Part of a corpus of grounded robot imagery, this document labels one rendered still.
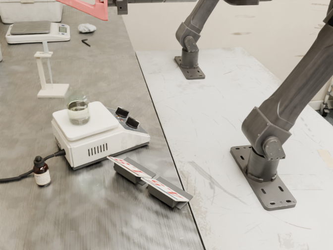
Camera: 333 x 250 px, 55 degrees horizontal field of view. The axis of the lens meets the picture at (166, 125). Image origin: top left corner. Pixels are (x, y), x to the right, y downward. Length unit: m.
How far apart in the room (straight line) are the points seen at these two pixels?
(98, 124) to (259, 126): 0.34
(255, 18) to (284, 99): 1.81
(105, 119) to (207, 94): 0.42
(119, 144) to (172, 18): 1.56
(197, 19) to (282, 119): 0.61
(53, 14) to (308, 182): 1.41
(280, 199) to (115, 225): 0.33
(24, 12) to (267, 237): 1.51
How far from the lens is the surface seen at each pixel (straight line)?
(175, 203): 0.65
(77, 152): 0.71
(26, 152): 0.83
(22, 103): 1.04
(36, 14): 1.78
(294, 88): 0.64
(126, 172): 0.69
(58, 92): 1.05
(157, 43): 2.25
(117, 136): 0.73
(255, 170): 0.71
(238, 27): 2.39
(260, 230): 0.65
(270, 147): 0.65
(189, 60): 1.18
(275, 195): 0.71
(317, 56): 0.64
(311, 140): 0.93
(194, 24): 1.15
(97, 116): 0.75
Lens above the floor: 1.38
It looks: 33 degrees down
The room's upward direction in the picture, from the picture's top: 3 degrees clockwise
